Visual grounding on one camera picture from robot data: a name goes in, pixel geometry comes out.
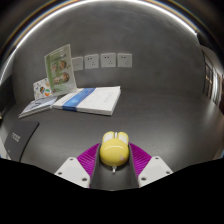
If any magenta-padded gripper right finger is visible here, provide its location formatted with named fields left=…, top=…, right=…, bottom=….
left=128, top=142, right=174, bottom=188

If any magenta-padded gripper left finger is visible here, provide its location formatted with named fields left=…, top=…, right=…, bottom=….
left=54, top=142, right=102, bottom=189

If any yellow computer mouse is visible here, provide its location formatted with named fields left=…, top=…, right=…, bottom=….
left=99, top=130, right=131, bottom=173

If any black mouse pad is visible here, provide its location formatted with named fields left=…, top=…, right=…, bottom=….
left=3, top=119, right=40, bottom=163

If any grey patterned booklet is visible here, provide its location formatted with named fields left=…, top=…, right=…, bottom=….
left=18, top=95, right=59, bottom=119

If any white book with blue band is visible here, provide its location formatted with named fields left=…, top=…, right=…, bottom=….
left=52, top=85, right=122, bottom=117

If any small white colourful card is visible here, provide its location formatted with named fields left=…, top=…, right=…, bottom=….
left=32, top=77, right=53, bottom=101

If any green standing leaflet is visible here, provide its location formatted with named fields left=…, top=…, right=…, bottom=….
left=43, top=43, right=78, bottom=98

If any dark framed window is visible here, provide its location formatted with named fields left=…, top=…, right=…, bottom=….
left=199, top=49, right=224, bottom=108

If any white ceiling light strip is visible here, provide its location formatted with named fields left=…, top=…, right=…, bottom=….
left=1, top=0, right=198, bottom=79

